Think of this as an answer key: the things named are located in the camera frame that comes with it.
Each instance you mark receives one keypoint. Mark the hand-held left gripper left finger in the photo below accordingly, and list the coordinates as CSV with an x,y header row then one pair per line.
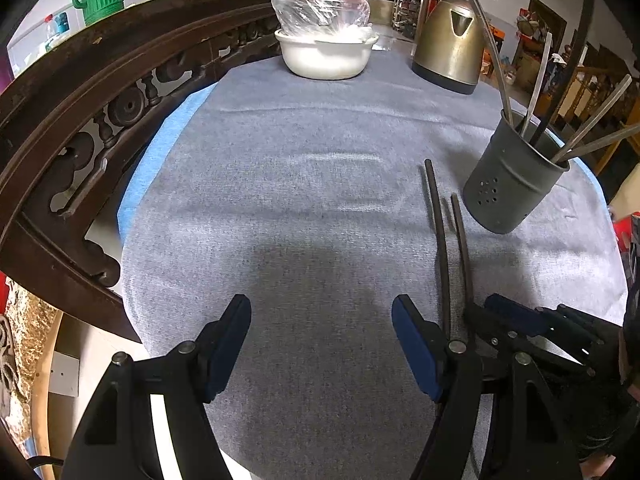
x,y
227,345

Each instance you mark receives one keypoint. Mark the blue cloth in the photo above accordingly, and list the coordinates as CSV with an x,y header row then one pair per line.
x,y
155,150

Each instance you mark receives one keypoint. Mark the white wall socket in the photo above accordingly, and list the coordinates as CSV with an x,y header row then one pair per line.
x,y
65,375

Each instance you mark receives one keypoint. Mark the red plastic stool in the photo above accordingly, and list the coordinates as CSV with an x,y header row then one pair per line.
x,y
625,245

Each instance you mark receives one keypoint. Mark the grey tablecloth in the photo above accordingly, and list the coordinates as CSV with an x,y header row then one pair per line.
x,y
300,220

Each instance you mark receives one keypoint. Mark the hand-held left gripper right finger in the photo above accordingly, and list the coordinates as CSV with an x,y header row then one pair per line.
x,y
417,345

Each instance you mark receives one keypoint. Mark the dark grey perforated utensil holder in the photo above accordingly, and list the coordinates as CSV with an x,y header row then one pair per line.
x,y
505,185

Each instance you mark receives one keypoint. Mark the white basin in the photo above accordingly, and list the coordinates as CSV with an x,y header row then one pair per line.
x,y
325,57

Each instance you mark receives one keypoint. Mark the carved dark wooden bench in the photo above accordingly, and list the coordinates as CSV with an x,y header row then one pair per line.
x,y
60,125

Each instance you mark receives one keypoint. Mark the dark wooden cabinet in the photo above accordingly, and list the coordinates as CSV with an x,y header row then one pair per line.
x,y
542,30

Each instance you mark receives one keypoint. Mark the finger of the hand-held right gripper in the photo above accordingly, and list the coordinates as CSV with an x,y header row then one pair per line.
x,y
517,312
487,332

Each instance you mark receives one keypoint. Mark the steel electric kettle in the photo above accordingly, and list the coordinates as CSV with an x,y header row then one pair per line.
x,y
450,45

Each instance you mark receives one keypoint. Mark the wooden stair railing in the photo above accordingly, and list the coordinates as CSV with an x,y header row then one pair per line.
x,y
600,90

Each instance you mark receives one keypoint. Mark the white chair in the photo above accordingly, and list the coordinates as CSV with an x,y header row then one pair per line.
x,y
627,200

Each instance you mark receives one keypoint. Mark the clear plastic bag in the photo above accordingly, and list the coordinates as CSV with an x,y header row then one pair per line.
x,y
325,15

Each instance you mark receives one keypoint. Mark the plastic bottle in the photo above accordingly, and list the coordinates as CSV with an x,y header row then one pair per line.
x,y
57,32

